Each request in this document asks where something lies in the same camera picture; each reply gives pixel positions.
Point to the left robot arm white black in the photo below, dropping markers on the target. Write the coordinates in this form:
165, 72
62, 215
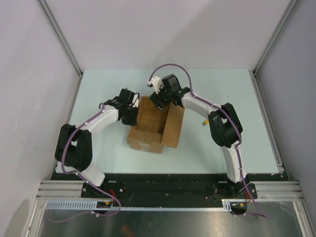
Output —
74, 150

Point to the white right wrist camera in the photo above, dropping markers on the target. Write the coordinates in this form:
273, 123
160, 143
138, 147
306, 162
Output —
156, 83

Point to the right aluminium frame post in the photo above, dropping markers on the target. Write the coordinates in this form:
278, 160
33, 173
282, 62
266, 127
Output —
277, 33

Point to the brown cardboard express box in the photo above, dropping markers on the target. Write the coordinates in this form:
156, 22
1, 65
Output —
156, 129

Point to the aluminium frame post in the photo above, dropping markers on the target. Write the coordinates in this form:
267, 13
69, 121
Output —
277, 33
45, 8

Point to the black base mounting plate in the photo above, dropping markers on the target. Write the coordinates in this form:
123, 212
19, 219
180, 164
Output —
168, 190

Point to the yellow utility knife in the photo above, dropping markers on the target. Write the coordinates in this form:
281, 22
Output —
206, 122

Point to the aluminium front rail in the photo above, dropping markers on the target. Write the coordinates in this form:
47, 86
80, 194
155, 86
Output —
266, 190

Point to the left aluminium frame post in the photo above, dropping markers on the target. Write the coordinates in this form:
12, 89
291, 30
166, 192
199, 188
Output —
45, 8

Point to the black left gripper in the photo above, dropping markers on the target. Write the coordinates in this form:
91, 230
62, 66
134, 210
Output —
133, 122

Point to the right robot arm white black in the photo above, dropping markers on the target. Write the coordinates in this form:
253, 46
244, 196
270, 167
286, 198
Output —
225, 126

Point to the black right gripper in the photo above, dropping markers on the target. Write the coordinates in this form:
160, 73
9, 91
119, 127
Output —
156, 98

